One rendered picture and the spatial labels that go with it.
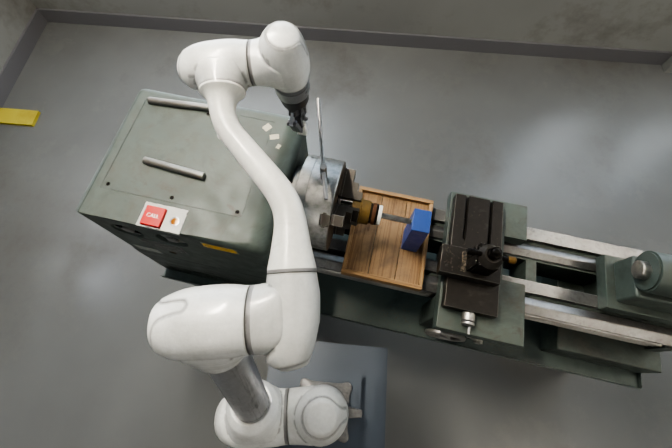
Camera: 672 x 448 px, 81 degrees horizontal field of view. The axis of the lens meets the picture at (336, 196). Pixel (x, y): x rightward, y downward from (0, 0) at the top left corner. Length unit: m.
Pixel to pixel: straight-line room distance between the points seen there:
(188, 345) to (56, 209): 2.37
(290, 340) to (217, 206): 0.58
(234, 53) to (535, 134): 2.52
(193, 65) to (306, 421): 0.97
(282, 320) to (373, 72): 2.58
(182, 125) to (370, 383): 1.12
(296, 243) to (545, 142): 2.54
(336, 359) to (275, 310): 0.85
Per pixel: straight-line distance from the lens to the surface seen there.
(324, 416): 1.26
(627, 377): 2.17
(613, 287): 1.75
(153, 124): 1.43
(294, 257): 0.76
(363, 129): 2.81
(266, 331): 0.75
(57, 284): 2.88
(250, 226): 1.17
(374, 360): 1.59
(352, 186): 1.35
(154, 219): 1.25
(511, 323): 1.54
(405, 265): 1.51
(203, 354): 0.80
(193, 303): 0.79
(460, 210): 1.54
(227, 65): 0.91
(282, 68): 0.88
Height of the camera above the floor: 2.33
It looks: 66 degrees down
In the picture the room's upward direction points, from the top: 1 degrees clockwise
